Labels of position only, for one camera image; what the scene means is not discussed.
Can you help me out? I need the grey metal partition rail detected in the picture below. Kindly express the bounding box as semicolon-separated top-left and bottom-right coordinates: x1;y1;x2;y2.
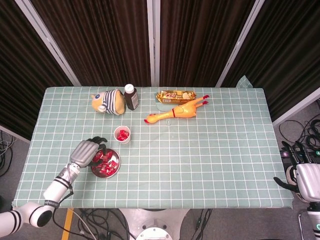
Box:
271;88;320;127
0;124;31;144

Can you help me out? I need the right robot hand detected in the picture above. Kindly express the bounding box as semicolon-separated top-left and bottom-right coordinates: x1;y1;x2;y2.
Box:
273;140;320;203

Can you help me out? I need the round steel dish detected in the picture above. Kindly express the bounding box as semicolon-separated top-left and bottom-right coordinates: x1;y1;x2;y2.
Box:
90;148;122;179

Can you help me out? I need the dark bottle white cap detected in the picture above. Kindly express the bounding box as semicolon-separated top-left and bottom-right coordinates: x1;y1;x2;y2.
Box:
124;83;140;111

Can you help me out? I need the black floor cable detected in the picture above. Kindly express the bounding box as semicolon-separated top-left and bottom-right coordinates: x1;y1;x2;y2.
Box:
278;119;310;148
0;129;16;177
303;99;320;151
52;208;141;240
194;208;213;240

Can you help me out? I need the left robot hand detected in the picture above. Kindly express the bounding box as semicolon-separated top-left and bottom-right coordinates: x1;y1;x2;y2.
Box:
69;136;109;169

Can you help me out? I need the golden biscuit packet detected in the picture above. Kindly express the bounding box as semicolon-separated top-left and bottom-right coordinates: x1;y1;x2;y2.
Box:
156;90;197;105

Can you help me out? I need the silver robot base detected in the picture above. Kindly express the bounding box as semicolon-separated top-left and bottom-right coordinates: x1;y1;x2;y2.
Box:
119;208;191;240

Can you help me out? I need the yellow striped plush toy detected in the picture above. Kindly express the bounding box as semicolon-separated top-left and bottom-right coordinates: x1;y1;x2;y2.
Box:
91;89;126;116

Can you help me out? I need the white paper cup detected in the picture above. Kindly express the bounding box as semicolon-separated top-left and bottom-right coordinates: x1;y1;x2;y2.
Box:
113;126;132;146

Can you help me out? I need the orange rubber chicken toy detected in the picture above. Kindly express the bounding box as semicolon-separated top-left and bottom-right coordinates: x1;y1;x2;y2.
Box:
143;94;210;125

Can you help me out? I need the white floor cable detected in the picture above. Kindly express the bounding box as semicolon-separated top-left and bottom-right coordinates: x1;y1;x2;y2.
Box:
73;213;95;236

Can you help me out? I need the grey metal partition post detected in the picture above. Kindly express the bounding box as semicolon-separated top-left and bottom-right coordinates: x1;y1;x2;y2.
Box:
14;0;82;88
146;0;161;88
214;0;266;88

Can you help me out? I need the green checked tablecloth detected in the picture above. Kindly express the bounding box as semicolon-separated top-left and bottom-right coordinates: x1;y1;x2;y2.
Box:
12;74;295;210

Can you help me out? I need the black power strip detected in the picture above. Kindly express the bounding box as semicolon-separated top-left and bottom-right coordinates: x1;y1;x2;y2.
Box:
281;149;320;161

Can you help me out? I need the dark brown curtain panel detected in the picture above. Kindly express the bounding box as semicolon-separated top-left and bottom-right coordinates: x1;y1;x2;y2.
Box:
0;0;74;141
29;0;152;88
222;0;320;121
159;0;256;88

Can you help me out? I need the yellow floor tape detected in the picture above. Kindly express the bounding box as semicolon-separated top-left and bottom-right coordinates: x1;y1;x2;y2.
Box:
61;208;75;240

